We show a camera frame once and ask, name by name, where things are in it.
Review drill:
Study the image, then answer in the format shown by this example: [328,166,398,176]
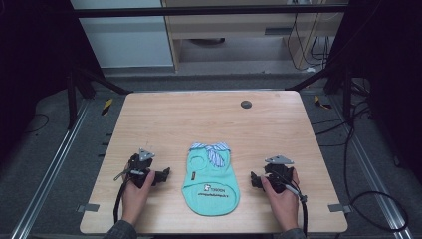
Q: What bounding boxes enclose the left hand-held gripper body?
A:
[113,147,157,189]

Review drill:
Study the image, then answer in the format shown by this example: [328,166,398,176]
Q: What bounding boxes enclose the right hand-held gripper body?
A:
[263,154,296,194]

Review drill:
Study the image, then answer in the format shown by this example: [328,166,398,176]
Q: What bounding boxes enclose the person's left hand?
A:
[120,162,157,227]

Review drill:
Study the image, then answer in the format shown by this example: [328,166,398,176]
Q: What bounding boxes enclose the person's right hand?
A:
[260,168,301,232]

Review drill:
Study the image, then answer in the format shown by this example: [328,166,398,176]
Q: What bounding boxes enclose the mint green pet shirt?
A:
[181,141,241,217]

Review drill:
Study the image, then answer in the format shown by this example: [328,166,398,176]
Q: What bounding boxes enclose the yellow black striped tape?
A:
[313,95,332,111]
[101,98,114,117]

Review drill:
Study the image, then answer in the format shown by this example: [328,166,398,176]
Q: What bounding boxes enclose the black metal stand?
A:
[65,61,134,131]
[286,61,353,121]

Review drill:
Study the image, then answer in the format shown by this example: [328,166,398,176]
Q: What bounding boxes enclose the white cabinet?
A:
[70,0,175,70]

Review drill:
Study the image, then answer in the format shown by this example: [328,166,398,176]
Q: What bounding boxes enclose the dark curtain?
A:
[0,0,106,167]
[326,0,422,187]

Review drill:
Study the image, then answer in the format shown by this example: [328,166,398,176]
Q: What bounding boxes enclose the light wooden desk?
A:
[160,0,346,74]

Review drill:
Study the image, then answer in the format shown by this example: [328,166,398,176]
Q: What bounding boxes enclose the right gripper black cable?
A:
[278,172,310,237]

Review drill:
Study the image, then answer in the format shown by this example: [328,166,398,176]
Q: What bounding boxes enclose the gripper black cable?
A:
[278,172,310,237]
[112,178,131,225]

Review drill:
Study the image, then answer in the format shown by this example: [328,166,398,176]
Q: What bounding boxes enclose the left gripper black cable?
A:
[112,178,131,225]

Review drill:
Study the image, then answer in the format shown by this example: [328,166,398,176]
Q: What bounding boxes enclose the grey metal table bracket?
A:
[76,202,101,214]
[327,202,353,214]

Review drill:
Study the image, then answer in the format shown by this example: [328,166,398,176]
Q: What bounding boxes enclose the black floor cable loop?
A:
[312,101,410,233]

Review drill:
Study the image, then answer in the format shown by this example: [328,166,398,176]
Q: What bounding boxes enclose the aluminium floor rail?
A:
[331,95,415,239]
[9,99,92,239]

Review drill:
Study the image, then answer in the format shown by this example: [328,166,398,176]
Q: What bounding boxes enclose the thin black floor cable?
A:
[23,113,51,135]

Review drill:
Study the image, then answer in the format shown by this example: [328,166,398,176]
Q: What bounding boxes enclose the hanging black desk cables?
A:
[286,12,333,73]

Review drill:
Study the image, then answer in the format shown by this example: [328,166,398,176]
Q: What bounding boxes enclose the black horizontal frame bar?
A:
[70,4,350,19]

